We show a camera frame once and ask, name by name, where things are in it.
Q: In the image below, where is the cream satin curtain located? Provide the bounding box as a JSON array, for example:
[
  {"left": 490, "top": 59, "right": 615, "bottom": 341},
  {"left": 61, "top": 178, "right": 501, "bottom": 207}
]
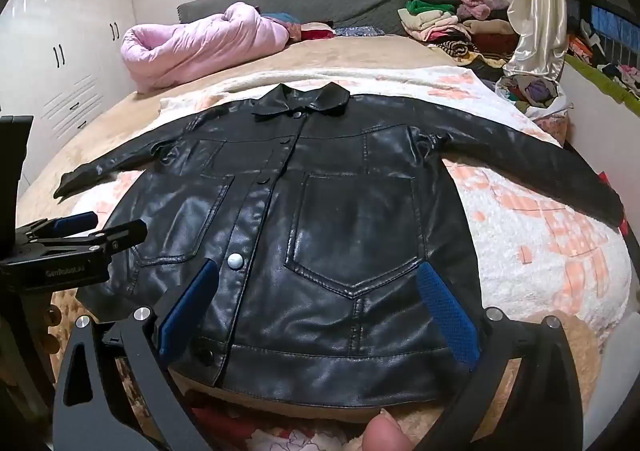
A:
[{"left": 502, "top": 0, "right": 571, "bottom": 79}]

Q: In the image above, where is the pile of folded clothes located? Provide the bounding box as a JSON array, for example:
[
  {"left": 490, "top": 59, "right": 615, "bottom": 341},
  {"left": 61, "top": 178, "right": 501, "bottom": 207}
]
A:
[{"left": 397, "top": 0, "right": 521, "bottom": 82}]

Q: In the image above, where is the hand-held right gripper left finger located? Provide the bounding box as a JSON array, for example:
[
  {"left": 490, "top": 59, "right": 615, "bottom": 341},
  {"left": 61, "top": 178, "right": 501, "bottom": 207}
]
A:
[{"left": 52, "top": 258, "right": 221, "bottom": 451}]

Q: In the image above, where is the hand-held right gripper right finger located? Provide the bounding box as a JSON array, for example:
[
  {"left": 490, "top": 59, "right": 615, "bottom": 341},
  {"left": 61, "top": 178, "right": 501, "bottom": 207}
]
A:
[{"left": 415, "top": 262, "right": 586, "bottom": 451}]

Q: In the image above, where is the blue floral cloth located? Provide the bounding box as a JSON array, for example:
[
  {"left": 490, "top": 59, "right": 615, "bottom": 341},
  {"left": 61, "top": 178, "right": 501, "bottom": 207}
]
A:
[{"left": 335, "top": 24, "right": 387, "bottom": 37}]

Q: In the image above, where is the grey padded headboard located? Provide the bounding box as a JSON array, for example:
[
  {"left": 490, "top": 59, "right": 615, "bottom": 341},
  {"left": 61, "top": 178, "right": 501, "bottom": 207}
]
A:
[{"left": 177, "top": 0, "right": 415, "bottom": 37}]

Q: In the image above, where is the pink quilt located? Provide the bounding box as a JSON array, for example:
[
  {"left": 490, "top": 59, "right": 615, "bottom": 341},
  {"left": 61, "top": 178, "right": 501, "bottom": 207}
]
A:
[{"left": 120, "top": 2, "right": 291, "bottom": 94}]

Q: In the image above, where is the person's right hand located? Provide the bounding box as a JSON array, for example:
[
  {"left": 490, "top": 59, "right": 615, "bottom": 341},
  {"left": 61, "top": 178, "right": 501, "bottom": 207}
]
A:
[{"left": 361, "top": 411, "right": 416, "bottom": 451}]

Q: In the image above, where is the green sill cushion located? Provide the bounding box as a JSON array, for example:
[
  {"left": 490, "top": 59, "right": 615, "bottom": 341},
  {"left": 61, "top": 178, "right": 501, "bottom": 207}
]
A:
[{"left": 565, "top": 54, "right": 640, "bottom": 112}]

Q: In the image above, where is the row of small colourful clothes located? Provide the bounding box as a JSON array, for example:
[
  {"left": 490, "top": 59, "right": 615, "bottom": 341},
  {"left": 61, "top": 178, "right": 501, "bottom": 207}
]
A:
[{"left": 567, "top": 21, "right": 640, "bottom": 92}]

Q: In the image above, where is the person's left hand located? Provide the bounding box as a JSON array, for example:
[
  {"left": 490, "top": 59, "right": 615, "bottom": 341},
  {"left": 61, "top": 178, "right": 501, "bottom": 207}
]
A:
[{"left": 42, "top": 303, "right": 66, "bottom": 348}]

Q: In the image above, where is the red box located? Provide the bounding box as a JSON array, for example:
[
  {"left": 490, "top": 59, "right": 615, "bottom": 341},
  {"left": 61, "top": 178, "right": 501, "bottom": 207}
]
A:
[{"left": 597, "top": 170, "right": 629, "bottom": 234}]

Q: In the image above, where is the white wardrobe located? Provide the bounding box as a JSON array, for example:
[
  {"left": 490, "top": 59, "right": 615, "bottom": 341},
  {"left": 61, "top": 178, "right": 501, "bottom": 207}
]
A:
[{"left": 0, "top": 0, "right": 136, "bottom": 192}]

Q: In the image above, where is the black leather jacket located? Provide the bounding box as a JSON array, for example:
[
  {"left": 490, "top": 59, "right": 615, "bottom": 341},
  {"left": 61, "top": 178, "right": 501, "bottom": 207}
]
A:
[{"left": 52, "top": 84, "right": 626, "bottom": 402}]

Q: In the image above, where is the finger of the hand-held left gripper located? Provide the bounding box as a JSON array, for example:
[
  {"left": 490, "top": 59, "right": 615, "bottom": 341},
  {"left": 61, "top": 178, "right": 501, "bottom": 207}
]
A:
[
  {"left": 22, "top": 220, "right": 149, "bottom": 260},
  {"left": 15, "top": 210, "right": 100, "bottom": 246}
]

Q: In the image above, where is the red floral cloth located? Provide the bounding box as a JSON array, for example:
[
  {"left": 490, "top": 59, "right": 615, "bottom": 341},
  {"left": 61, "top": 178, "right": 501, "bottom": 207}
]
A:
[{"left": 187, "top": 388, "right": 373, "bottom": 451}]

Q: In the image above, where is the teal garment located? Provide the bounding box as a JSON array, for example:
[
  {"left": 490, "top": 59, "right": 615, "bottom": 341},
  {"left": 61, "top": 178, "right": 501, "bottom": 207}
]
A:
[{"left": 262, "top": 12, "right": 301, "bottom": 28}]

